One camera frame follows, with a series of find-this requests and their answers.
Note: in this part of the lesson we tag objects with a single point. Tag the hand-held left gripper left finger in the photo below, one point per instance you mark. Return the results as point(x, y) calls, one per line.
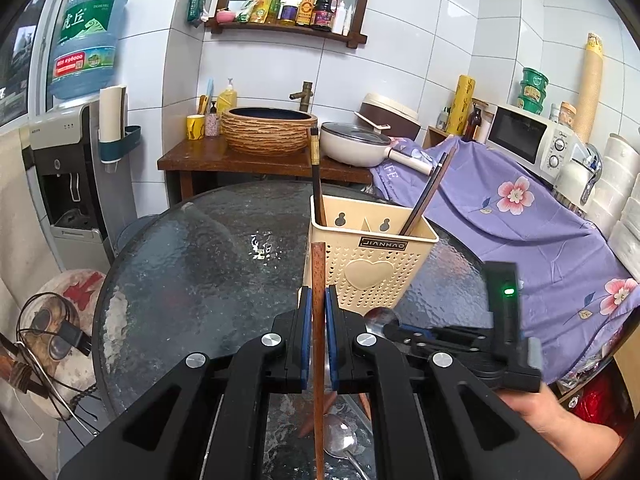
point(306, 340)

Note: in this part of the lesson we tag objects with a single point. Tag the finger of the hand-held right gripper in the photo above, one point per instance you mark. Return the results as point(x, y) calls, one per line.
point(415, 344)
point(442, 333)

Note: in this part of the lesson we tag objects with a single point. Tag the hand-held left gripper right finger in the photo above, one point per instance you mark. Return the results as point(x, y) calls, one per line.
point(331, 340)

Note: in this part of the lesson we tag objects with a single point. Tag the brown wooden chopstick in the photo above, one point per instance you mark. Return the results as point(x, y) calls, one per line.
point(316, 265)
point(367, 406)

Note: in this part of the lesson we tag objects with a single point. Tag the cream plastic utensil holder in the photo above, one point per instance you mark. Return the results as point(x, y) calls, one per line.
point(380, 270)

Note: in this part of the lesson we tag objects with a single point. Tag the dark brown chopstick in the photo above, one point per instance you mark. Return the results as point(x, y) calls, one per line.
point(436, 186)
point(425, 195)

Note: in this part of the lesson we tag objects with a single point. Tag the black chopstick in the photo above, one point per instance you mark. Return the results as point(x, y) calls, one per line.
point(316, 185)

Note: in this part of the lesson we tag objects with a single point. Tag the person's right forearm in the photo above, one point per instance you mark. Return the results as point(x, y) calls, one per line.
point(592, 432)

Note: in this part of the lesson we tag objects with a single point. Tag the person's right hand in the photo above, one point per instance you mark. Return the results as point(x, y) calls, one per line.
point(535, 412)

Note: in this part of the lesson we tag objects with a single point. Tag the purple floral cloth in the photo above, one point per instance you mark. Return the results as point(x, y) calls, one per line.
point(500, 220)

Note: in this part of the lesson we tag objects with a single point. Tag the red plastic bag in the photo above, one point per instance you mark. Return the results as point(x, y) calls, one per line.
point(595, 402)

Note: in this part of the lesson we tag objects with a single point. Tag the white kettle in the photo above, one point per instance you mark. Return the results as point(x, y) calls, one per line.
point(575, 175)

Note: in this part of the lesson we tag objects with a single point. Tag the white microwave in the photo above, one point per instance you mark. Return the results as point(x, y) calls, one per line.
point(515, 132)

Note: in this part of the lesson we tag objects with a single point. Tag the small wooden box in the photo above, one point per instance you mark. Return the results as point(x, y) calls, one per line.
point(435, 138)

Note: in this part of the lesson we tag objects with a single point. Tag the white pan with lid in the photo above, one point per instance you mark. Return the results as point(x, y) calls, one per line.
point(350, 146)

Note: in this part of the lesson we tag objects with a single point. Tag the brown glass bottle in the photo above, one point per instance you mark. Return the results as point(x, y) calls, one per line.
point(472, 125)

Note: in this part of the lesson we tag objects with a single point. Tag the small clear bottle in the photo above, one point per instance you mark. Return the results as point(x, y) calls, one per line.
point(442, 119)

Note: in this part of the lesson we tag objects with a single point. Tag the woven wash basin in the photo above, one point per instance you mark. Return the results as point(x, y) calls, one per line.
point(270, 132)

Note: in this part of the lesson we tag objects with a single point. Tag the wooden washstand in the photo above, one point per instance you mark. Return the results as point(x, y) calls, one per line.
point(200, 156)

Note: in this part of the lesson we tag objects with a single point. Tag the glass jar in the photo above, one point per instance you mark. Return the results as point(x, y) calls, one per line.
point(567, 114)

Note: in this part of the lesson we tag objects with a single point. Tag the green instant noodle cup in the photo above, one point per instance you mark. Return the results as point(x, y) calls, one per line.
point(535, 76)
point(530, 105)
point(532, 91)

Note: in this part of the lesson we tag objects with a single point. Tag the yellow wrapped roll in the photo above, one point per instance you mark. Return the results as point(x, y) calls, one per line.
point(460, 105)

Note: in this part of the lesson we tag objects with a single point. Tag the brown and white rice cooker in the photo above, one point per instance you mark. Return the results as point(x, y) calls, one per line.
point(385, 112)

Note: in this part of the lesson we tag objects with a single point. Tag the black power adapter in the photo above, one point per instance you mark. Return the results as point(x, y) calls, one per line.
point(76, 338)

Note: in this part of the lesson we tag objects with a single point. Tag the cushioned stool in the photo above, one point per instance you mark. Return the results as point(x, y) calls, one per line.
point(75, 375)

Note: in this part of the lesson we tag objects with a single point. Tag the pink dotted bottle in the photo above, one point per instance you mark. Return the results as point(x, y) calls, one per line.
point(213, 122)

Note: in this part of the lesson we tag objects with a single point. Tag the yellow cup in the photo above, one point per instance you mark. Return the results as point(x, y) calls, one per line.
point(195, 127)

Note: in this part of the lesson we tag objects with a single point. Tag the bronze faucet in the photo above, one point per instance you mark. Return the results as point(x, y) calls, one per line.
point(306, 97)

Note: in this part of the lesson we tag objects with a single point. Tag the tall beige roll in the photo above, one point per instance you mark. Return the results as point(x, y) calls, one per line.
point(587, 90)

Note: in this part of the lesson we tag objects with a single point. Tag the yellow soap dispenser bottle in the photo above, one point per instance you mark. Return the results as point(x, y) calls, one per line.
point(227, 100)

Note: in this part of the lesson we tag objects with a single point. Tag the blue toothbrush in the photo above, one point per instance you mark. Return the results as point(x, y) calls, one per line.
point(209, 92)

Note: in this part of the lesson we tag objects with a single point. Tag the carved wooden chair back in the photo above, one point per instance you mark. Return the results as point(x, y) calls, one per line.
point(15, 366)

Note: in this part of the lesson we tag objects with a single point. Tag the white paper cup tube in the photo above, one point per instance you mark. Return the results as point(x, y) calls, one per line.
point(111, 112)

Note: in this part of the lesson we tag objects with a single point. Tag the grey water dispenser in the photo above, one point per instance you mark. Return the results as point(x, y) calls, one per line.
point(65, 160)

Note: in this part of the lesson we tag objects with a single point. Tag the white squeeze bottle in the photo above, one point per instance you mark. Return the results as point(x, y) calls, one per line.
point(341, 17)

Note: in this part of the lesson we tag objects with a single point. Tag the yellow label sauce bottle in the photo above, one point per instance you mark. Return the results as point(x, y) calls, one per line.
point(305, 10)

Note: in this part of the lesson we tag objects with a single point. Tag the dark soy sauce bottle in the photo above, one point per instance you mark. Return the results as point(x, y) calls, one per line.
point(324, 10)

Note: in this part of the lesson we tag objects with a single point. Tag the purple label bottle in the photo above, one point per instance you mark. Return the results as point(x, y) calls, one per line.
point(289, 10)

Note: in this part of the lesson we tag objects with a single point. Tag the pink bowl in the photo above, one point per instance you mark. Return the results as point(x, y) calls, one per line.
point(225, 16)

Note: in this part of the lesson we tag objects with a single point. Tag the yellow seasoning bag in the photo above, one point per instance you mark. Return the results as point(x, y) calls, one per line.
point(257, 7)

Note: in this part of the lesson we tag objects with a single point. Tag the green oil bottle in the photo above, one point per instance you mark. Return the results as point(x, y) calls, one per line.
point(275, 5)

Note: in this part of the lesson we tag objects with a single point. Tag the green hanging packet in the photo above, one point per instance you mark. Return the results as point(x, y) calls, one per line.
point(196, 2)

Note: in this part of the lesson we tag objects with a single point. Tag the blue water jug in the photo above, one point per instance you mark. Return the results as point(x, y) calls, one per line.
point(85, 45)

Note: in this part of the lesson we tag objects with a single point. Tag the sliding window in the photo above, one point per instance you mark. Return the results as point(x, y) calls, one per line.
point(20, 60)

